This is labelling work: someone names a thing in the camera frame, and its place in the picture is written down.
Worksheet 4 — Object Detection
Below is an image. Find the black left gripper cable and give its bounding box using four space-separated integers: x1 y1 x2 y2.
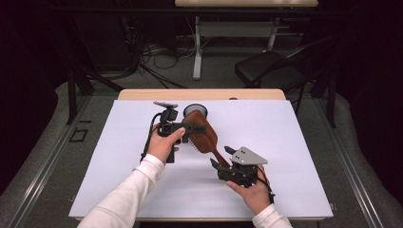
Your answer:
140 112 163 162

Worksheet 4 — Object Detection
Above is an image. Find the light wooden table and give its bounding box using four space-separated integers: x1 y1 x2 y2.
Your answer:
75 88 334 222

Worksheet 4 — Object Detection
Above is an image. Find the bundle of black floor cables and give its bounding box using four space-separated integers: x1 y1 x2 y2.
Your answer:
120 15 198 89

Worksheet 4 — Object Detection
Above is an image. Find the black mesh pen cup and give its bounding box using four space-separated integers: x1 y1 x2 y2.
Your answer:
182 103 209 126

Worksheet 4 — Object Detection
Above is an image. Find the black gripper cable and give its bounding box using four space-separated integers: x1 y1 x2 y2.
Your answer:
234 165 276 205
140 112 163 162

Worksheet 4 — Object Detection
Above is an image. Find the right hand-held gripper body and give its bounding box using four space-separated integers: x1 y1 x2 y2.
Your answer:
217 146 269 189

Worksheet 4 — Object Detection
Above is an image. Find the white-legged background desk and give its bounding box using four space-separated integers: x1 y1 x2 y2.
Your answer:
174 0 319 81

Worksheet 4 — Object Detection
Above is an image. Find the person's right hand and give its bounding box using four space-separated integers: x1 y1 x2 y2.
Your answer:
226 164 274 217

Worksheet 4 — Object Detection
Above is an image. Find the person's left hand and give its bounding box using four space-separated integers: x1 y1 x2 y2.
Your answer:
146 124 186 165

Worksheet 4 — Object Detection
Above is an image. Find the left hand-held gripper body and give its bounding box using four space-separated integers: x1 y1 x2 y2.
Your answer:
153 101 191 164

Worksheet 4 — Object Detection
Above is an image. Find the black folding chair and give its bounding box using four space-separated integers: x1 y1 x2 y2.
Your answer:
234 35 336 117

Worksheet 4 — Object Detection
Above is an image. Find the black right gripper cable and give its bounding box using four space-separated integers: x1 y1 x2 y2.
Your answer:
234 165 276 205

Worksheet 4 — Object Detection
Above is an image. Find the white table sheet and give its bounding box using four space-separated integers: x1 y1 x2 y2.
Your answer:
68 99 335 219

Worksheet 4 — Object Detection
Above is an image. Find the brown wooden hairbrush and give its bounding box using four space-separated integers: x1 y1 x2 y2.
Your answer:
182 109 232 168

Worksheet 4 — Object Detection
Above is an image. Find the black metal stand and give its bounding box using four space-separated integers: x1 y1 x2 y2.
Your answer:
65 15 125 126
312 63 337 129

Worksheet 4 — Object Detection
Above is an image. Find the grey metal floor rail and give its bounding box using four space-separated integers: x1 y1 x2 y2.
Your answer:
313 94 384 228
6 94 93 228

